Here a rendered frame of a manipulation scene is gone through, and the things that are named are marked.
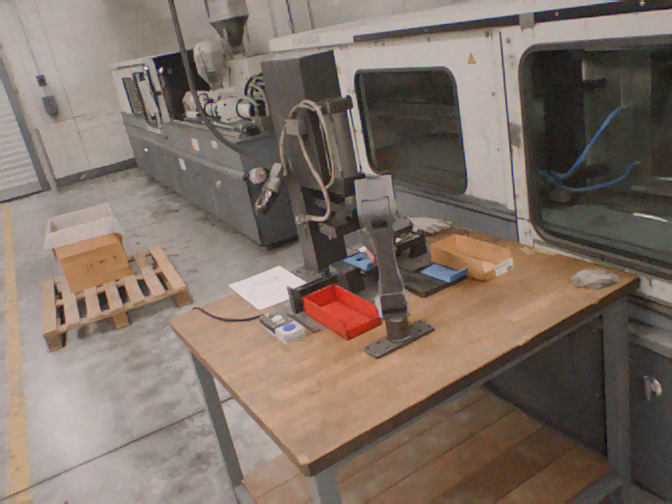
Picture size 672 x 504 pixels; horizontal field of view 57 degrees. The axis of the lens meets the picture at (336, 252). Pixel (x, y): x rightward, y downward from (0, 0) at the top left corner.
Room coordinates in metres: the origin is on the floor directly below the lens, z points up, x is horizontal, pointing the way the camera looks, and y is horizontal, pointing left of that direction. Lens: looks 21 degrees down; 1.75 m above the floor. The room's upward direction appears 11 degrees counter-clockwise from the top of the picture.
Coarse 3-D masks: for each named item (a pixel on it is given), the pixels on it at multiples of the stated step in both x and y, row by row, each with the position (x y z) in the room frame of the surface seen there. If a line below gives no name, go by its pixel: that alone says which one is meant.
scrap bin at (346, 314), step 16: (336, 288) 1.78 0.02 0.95; (304, 304) 1.74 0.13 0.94; (320, 304) 1.77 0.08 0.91; (336, 304) 1.76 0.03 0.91; (352, 304) 1.71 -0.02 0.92; (368, 304) 1.62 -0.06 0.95; (320, 320) 1.66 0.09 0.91; (336, 320) 1.56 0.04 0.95; (352, 320) 1.63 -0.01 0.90; (368, 320) 1.61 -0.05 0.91; (352, 336) 1.53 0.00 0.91
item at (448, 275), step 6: (426, 270) 1.84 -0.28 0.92; (432, 270) 1.83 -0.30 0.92; (444, 270) 1.81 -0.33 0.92; (450, 270) 1.80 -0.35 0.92; (462, 270) 1.73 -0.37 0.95; (432, 276) 1.79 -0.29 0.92; (438, 276) 1.78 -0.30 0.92; (444, 276) 1.77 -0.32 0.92; (450, 276) 1.76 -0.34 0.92; (456, 276) 1.73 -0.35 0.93; (462, 276) 1.75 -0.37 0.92; (450, 282) 1.72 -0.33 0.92
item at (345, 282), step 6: (330, 270) 1.90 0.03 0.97; (372, 270) 1.92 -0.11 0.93; (378, 270) 1.89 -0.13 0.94; (342, 276) 1.83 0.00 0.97; (348, 276) 1.82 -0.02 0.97; (354, 276) 1.83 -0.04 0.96; (360, 276) 1.84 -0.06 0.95; (372, 276) 1.93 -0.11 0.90; (378, 276) 1.90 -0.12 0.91; (342, 282) 1.84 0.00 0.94; (348, 282) 1.82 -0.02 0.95; (354, 282) 1.83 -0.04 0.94; (360, 282) 1.84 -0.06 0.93; (348, 288) 1.81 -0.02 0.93; (354, 288) 1.82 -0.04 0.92; (360, 288) 1.83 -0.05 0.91
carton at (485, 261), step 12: (444, 240) 1.97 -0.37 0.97; (456, 240) 1.99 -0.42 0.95; (468, 240) 1.93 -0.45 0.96; (432, 252) 1.93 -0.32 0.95; (444, 252) 1.87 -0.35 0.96; (456, 252) 1.98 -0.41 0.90; (468, 252) 1.94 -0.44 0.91; (480, 252) 1.89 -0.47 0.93; (492, 252) 1.84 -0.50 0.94; (504, 252) 1.79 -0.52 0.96; (444, 264) 1.88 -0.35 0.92; (456, 264) 1.82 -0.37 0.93; (468, 264) 1.77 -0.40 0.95; (480, 264) 1.72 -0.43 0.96; (492, 264) 1.83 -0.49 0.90; (504, 264) 1.76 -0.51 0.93; (468, 276) 1.78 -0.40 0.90; (480, 276) 1.73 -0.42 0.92; (492, 276) 1.74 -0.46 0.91
